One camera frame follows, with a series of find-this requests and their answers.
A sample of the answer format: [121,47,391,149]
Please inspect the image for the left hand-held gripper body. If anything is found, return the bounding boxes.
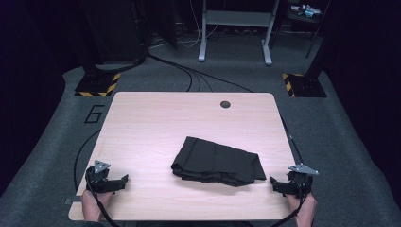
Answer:
[84,160,112,194]

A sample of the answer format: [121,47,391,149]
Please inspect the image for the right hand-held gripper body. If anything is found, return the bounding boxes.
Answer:
[287,163,320,200]

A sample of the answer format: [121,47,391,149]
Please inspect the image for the black pleated skirt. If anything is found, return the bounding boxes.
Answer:
[170,135,268,187]

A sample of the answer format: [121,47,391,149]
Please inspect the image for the person's left hand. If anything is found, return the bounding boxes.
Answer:
[80,189,114,223]

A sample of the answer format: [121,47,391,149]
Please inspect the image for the person's right hand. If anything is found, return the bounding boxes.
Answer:
[285,192,318,227]

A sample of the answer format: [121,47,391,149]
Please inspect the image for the black cabinet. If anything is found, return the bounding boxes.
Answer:
[78,0,149,64]

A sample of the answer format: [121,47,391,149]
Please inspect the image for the dark shelf rack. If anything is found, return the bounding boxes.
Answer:
[283,0,331,60]

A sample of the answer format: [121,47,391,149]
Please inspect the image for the clutter of small packets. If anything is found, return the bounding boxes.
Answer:
[289,3,323,19]

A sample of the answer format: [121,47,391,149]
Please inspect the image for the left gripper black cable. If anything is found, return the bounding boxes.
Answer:
[86,181,122,227]

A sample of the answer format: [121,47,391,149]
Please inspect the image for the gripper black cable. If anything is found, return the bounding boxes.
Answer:
[270,178,309,227]
[86,181,122,227]

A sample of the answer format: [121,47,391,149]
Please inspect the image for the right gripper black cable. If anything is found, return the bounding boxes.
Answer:
[270,178,309,227]

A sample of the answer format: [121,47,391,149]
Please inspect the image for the curved black floor cable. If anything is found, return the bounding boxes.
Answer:
[73,128,102,192]

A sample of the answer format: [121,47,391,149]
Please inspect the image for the thin black table cable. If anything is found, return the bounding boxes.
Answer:
[279,115,305,165]

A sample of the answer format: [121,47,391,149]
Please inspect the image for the hazard-striped black base plate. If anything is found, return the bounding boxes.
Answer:
[282,73,328,98]
[74,72,122,97]

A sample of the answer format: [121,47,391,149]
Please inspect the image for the bundle of black floor cables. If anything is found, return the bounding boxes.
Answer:
[147,52,253,94]

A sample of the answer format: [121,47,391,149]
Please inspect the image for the black upright post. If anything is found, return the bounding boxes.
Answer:
[305,0,335,79]

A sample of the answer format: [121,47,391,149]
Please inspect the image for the white cables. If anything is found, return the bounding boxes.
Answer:
[175,0,219,49]

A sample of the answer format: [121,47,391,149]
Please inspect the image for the white desk frame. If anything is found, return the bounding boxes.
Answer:
[198,0,280,66]

